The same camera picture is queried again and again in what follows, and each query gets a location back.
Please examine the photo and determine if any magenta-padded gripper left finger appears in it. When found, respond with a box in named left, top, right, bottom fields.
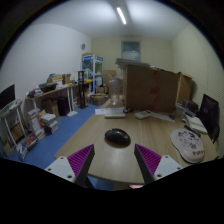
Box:
left=44, top=143, right=96, bottom=189

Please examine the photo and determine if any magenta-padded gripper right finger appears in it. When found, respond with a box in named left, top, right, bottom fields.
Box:
left=133, top=143, right=184, bottom=185

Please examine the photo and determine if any black computer mouse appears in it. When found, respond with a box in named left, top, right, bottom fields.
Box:
left=104, top=128, right=132, bottom=147

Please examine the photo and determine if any round white printed mouse pad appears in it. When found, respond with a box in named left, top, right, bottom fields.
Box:
left=170, top=128, right=206, bottom=164

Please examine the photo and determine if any stack of books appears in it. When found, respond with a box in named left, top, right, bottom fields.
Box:
left=40, top=113, right=59, bottom=136

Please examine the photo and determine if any white paper sheet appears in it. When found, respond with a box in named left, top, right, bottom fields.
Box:
left=94, top=107, right=125, bottom=116
left=146, top=111, right=176, bottom=123

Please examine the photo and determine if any white book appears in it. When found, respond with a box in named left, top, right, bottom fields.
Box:
left=182, top=114, right=208, bottom=135

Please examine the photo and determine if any white remote control with display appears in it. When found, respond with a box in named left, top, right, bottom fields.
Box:
left=134, top=110, right=154, bottom=120

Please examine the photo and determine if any black waste bin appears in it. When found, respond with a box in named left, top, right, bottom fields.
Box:
left=57, top=96, right=71, bottom=117

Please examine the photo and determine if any black office chair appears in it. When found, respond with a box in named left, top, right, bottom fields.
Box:
left=198, top=93, right=221, bottom=143

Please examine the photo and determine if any long white remote control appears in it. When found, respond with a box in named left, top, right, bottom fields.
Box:
left=104, top=111, right=127, bottom=119

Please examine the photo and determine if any long wooden side desk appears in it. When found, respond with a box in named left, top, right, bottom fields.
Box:
left=25, top=79, right=93, bottom=111

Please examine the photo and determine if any white metal stand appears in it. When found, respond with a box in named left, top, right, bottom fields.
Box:
left=0, top=99, right=28, bottom=148

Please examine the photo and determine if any large brown cardboard box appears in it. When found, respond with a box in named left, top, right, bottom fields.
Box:
left=122, top=63, right=193, bottom=114

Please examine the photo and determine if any black-screen computer monitor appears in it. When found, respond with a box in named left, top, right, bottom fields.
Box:
left=0, top=83, right=17, bottom=110

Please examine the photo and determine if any clear glass jar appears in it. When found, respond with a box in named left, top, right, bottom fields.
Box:
left=109, top=77, right=122, bottom=106

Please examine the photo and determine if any glass-door display cabinet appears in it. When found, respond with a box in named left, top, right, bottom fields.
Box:
left=81, top=53, right=104, bottom=94

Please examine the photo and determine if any door with window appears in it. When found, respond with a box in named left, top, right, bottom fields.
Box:
left=120, top=40, right=142, bottom=63

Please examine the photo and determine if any ceiling tube light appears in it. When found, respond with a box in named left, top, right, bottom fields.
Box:
left=115, top=6, right=128, bottom=26

